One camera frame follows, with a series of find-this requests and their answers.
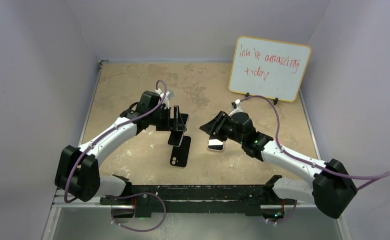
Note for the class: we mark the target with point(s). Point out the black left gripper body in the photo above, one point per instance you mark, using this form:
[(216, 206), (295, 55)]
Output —
[(161, 119)]

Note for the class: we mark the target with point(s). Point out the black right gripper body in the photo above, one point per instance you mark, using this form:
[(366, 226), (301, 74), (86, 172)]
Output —
[(231, 135)]

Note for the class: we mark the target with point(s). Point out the white silicone phone case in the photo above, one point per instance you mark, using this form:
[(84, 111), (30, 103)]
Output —
[(216, 147)]

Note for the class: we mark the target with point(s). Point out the purple phone black screen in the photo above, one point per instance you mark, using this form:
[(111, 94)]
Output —
[(216, 144)]

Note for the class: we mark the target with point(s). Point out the black phone case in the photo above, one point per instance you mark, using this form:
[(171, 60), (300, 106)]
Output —
[(180, 154)]

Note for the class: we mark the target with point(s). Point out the black phone silver edge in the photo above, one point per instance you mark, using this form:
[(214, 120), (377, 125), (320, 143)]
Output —
[(176, 137)]

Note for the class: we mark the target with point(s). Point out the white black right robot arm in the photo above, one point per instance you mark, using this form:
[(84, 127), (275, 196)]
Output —
[(320, 183)]

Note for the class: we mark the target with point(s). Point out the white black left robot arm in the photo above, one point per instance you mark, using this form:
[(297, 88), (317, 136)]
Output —
[(78, 169)]

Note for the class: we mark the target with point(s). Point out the yellow framed whiteboard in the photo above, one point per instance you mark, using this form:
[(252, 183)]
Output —
[(269, 68)]

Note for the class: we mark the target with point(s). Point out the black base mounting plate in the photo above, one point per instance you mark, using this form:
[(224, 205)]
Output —
[(148, 198)]

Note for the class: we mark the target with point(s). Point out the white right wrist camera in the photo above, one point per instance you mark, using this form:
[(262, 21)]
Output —
[(236, 107)]

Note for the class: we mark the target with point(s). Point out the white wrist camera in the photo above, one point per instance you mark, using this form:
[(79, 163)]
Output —
[(167, 97), (236, 107)]

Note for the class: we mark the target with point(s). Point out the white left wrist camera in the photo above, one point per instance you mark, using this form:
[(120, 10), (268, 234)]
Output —
[(167, 97)]

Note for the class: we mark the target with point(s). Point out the aluminium frame rail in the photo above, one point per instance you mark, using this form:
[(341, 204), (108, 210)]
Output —
[(171, 204)]

